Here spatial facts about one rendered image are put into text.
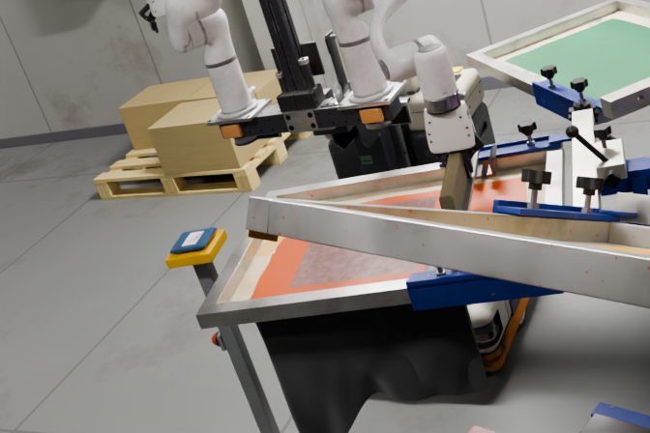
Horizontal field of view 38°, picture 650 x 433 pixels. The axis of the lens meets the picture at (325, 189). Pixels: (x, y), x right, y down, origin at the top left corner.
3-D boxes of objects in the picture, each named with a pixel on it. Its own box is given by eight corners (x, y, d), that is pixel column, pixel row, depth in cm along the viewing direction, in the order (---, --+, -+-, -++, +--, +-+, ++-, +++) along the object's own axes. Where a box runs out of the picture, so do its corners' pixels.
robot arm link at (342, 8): (331, 43, 254) (313, -13, 247) (375, 27, 256) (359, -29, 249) (341, 50, 245) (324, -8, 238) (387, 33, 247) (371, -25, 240)
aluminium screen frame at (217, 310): (200, 329, 205) (194, 315, 204) (272, 203, 256) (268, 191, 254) (565, 284, 180) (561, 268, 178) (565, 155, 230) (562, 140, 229)
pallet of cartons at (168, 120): (315, 129, 582) (294, 63, 565) (256, 191, 519) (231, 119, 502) (166, 145, 639) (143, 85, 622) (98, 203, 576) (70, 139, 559)
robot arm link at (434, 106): (465, 82, 200) (468, 94, 202) (425, 90, 203) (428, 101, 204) (462, 96, 194) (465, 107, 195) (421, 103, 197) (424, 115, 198)
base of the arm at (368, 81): (363, 82, 266) (348, 31, 260) (403, 77, 260) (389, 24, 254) (341, 104, 254) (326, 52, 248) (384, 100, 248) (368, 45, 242)
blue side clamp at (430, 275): (413, 311, 189) (404, 282, 187) (417, 298, 194) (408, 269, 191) (564, 293, 180) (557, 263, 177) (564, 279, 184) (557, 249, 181)
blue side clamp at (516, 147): (444, 186, 237) (437, 161, 234) (446, 177, 241) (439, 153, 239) (564, 166, 227) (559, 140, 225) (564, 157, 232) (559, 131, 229)
